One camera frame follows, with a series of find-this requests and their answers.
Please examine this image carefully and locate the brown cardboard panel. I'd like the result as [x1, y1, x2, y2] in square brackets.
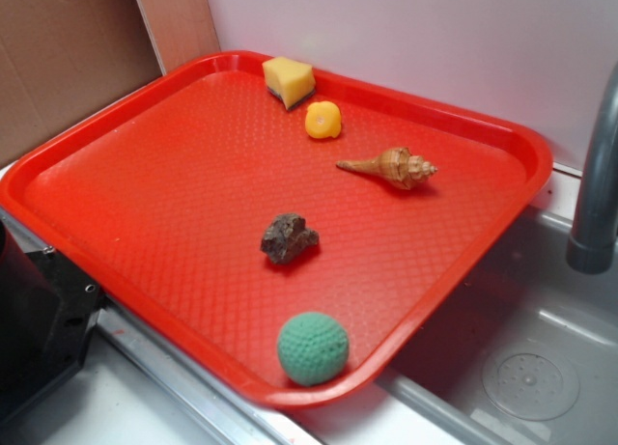
[1, 0, 219, 166]

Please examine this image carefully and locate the yellow sponge piece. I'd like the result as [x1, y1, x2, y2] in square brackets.
[262, 57, 316, 110]

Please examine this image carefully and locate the yellow rubber toy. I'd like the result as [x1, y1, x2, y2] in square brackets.
[305, 101, 342, 139]

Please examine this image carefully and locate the red plastic tray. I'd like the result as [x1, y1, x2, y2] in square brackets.
[1, 52, 552, 409]

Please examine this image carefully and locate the grey toy sink basin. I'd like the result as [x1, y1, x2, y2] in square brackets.
[379, 208, 617, 444]

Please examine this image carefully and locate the dark brown rock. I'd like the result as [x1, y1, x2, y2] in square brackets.
[260, 212, 320, 265]

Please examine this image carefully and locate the green crocheted ball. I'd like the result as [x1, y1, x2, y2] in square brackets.
[276, 312, 350, 387]

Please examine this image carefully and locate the brown spiral seashell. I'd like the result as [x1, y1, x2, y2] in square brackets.
[335, 147, 438, 190]

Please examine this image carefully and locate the grey sink faucet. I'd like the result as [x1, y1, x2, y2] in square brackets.
[566, 70, 617, 274]

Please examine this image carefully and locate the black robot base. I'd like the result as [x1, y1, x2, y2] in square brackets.
[1, 225, 102, 426]

